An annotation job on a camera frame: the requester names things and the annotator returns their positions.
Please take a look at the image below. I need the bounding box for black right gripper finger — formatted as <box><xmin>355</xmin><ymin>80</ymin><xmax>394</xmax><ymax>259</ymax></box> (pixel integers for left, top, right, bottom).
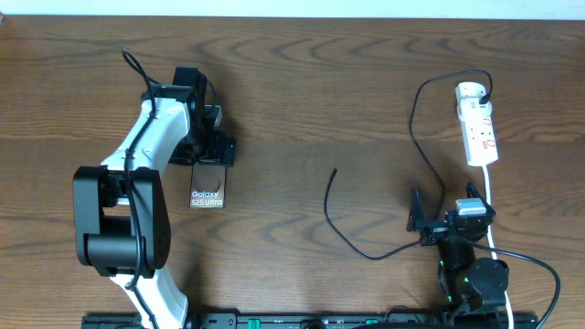
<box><xmin>466</xmin><ymin>182</ymin><xmax>484</xmax><ymax>200</ymax></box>
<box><xmin>406</xmin><ymin>188</ymin><xmax>426</xmax><ymax>231</ymax></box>

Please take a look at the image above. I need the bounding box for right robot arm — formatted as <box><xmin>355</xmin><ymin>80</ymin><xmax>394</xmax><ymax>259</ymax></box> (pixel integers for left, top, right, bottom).
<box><xmin>406</xmin><ymin>183</ymin><xmax>509</xmax><ymax>326</ymax></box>

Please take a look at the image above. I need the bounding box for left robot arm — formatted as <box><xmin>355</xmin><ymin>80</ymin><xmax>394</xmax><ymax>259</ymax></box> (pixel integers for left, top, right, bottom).
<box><xmin>72</xmin><ymin>67</ymin><xmax>236</xmax><ymax>328</ymax></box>

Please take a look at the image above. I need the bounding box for white USB charger plug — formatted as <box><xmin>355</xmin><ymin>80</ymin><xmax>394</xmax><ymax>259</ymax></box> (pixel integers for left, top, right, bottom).
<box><xmin>455</xmin><ymin>81</ymin><xmax>490</xmax><ymax>104</ymax></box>

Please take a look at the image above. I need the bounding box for white power strip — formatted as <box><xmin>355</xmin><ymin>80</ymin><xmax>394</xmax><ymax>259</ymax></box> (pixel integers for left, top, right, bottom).
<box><xmin>457</xmin><ymin>98</ymin><xmax>498</xmax><ymax>167</ymax></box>

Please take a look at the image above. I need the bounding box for black right camera cable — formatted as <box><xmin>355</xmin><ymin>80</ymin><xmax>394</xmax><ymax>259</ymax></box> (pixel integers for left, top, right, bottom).
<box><xmin>465</xmin><ymin>239</ymin><xmax>562</xmax><ymax>329</ymax></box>

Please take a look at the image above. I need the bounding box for black camera cable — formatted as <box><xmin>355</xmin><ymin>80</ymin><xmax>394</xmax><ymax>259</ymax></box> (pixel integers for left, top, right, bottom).
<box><xmin>121</xmin><ymin>47</ymin><xmax>161</xmax><ymax>329</ymax></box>
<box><xmin>465</xmin><ymin>239</ymin><xmax>562</xmax><ymax>329</ymax></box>

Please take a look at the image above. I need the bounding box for white power strip cord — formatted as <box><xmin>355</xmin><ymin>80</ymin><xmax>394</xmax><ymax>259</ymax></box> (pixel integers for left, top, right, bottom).
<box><xmin>481</xmin><ymin>164</ymin><xmax>516</xmax><ymax>329</ymax></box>

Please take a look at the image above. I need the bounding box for black USB charging cable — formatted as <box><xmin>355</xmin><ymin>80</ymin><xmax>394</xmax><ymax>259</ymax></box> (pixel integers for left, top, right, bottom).
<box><xmin>323</xmin><ymin>69</ymin><xmax>495</xmax><ymax>262</ymax></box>

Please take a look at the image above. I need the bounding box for black left camera cable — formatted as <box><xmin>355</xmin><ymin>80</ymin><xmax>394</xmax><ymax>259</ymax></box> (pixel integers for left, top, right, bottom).
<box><xmin>121</xmin><ymin>47</ymin><xmax>161</xmax><ymax>329</ymax></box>

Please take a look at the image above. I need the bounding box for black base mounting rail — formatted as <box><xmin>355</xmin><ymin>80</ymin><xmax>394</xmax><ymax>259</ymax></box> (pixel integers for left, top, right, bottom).
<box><xmin>80</xmin><ymin>311</ymin><xmax>538</xmax><ymax>329</ymax></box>

